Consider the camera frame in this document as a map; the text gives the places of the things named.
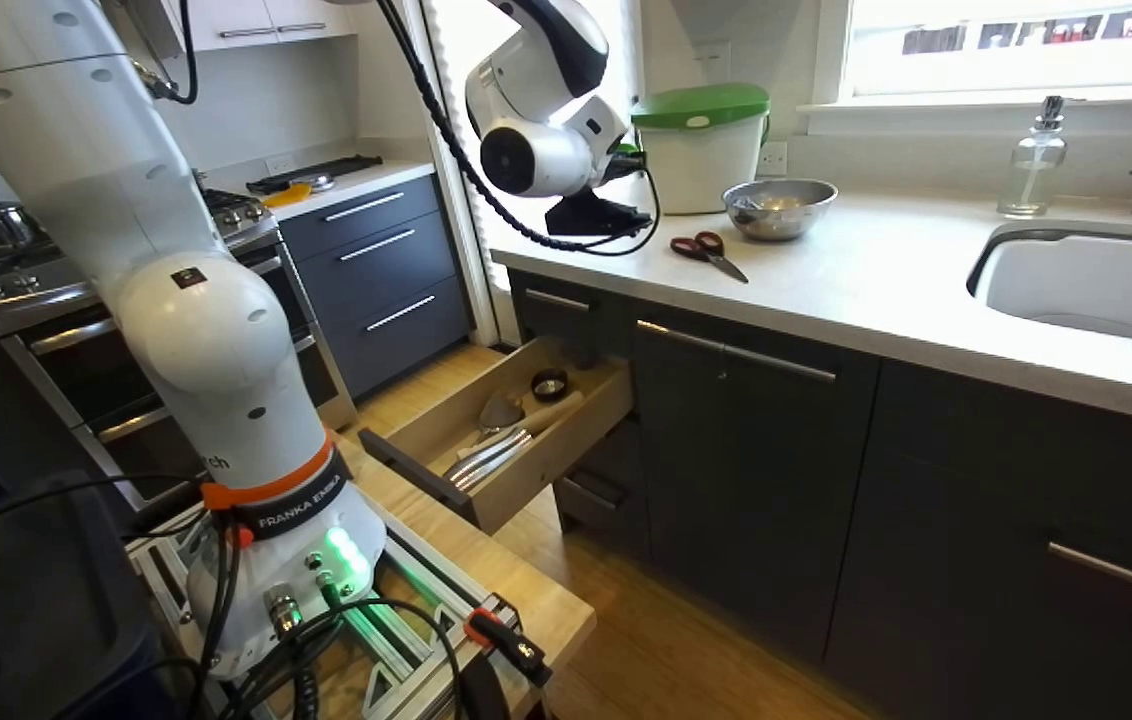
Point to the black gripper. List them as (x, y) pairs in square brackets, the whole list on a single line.
[(584, 212)]

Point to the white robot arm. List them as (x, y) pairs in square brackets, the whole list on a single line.
[(100, 172)]

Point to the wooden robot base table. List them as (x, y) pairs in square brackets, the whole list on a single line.
[(456, 584)]

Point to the grey drawer cabinet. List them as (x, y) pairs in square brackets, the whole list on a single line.
[(383, 283)]

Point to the open wooden drawer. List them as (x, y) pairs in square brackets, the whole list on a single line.
[(498, 398)]

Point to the steel cylinder in drawer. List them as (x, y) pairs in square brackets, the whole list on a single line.
[(488, 457)]

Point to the small metal bowl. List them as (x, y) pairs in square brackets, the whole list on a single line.
[(778, 210)]

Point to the clear soap dispenser bottle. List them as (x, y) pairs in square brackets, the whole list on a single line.
[(1035, 163)]

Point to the white kitchen sink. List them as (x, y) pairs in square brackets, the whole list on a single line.
[(1071, 275)]

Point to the red handled scissors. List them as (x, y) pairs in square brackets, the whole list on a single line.
[(708, 251)]

